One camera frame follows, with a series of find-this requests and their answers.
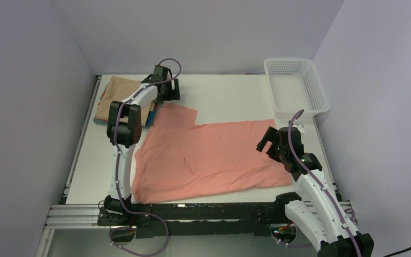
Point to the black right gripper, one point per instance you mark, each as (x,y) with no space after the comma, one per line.
(270,135)

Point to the blue folded t shirt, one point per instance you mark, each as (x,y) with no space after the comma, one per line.
(151,114)

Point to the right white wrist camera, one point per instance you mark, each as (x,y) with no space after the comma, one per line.
(300,127)

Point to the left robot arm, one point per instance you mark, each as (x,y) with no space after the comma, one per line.
(124,129)

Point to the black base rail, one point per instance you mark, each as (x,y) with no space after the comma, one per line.
(196,219)

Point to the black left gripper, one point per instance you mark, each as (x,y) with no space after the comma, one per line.
(174,95)

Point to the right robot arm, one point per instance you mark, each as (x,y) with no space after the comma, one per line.
(330,231)

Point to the white plastic basket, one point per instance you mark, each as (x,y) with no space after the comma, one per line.
(294,84)

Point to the beige folded t shirt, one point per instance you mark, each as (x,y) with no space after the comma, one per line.
(113,97)

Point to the pink t shirt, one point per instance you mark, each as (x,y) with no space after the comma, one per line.
(180,159)

